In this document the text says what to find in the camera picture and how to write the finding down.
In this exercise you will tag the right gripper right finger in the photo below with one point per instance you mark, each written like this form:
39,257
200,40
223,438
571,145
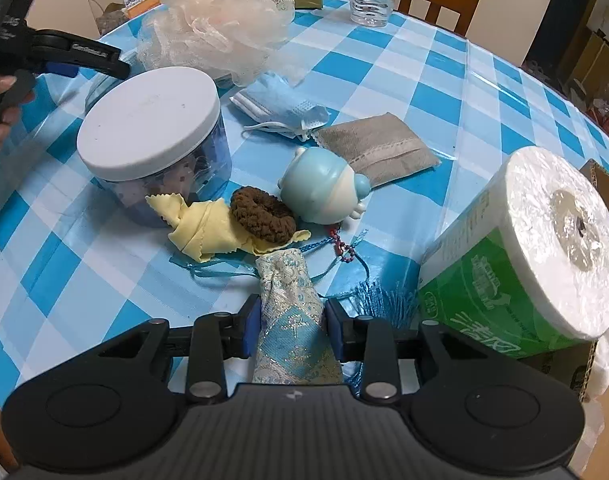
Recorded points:
375,344

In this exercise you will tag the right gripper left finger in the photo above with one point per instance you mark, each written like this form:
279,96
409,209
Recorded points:
213,339

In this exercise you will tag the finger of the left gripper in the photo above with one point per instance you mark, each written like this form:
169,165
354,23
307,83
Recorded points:
62,53

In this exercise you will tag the blue brocade sachet pouch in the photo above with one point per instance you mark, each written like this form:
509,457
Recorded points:
293,347

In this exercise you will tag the white knotted cloth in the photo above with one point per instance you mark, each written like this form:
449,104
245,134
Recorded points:
599,376

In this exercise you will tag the person's left hand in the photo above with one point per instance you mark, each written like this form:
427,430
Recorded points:
11,114

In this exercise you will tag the yellow cloth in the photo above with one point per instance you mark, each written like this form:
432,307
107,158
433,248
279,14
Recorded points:
205,229

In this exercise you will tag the brown knitted scrunchie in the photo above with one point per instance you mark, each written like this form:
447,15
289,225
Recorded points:
263,215

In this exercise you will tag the jar with white lid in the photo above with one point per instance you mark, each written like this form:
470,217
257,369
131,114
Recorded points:
159,132

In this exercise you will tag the light blue round toy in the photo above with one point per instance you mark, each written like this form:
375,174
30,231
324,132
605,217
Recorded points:
320,187

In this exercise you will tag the green wrapped toilet paper roll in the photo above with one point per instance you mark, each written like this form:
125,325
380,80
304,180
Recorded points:
524,269

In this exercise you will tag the pink mesh bath pouf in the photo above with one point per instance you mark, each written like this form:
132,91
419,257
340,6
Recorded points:
227,39

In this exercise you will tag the grey fabric pouch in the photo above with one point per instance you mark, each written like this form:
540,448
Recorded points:
383,148

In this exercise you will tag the blue checkered tablecloth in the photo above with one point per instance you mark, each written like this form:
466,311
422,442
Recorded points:
75,270

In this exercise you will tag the crumpled blue face mask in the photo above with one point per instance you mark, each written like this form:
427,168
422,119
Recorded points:
275,107

